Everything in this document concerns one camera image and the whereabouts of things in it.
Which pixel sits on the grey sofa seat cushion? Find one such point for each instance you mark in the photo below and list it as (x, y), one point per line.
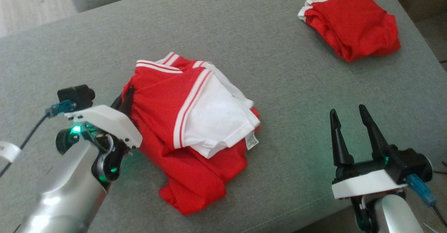
(279, 103)

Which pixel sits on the blue camera connector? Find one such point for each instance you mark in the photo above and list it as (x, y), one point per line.
(60, 108)
(420, 189)

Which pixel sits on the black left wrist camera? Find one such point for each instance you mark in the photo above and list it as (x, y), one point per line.
(75, 95)

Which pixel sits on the blue right camera connector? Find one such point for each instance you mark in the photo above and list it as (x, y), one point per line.
(420, 189)

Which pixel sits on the red shorts with white stripes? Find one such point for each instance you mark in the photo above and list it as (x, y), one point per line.
(356, 23)

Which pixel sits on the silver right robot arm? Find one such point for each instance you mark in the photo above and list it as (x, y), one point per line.
(394, 215)

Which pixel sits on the red jersey with white sleeves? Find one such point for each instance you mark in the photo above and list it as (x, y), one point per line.
(160, 121)

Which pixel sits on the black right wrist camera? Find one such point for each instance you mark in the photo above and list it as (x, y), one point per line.
(413, 163)

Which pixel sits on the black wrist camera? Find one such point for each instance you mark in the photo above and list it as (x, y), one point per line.
(75, 95)
(413, 163)

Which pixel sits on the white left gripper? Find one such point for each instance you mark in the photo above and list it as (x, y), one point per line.
(108, 123)

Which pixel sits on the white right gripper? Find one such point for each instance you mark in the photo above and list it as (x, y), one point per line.
(366, 184)

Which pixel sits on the blue left camera connector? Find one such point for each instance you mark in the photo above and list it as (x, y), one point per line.
(60, 108)

